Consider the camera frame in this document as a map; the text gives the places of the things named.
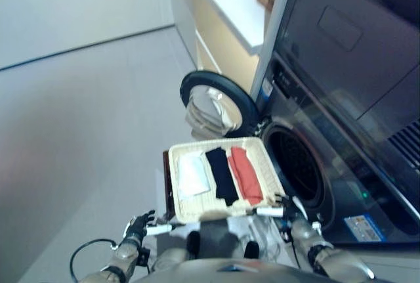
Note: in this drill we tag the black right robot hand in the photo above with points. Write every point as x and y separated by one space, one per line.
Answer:
288 210

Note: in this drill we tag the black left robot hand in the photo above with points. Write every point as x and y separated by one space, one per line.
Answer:
139 225

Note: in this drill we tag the red cloth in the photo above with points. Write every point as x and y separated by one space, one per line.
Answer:
246 174

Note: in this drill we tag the white cloth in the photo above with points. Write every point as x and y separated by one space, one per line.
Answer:
193 174

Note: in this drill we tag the black cloth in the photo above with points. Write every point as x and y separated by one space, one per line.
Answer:
223 174

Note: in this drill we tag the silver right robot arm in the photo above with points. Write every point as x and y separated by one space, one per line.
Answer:
305 230

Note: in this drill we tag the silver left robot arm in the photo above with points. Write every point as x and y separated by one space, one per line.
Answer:
128 253

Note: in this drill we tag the round glass washing machine door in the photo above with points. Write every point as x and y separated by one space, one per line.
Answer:
213 105

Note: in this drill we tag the dark grey washing machine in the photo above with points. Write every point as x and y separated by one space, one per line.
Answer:
344 82

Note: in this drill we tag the silver left robot leg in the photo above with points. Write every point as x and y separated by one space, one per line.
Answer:
170 258

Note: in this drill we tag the dark brown stool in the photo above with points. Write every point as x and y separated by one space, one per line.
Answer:
169 191

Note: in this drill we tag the cream wicker basket tray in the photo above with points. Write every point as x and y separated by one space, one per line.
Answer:
262 165

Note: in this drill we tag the silver robot torso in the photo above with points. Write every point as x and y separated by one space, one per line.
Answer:
229 270

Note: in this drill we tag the white cabinet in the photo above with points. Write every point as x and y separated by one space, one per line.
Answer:
223 17

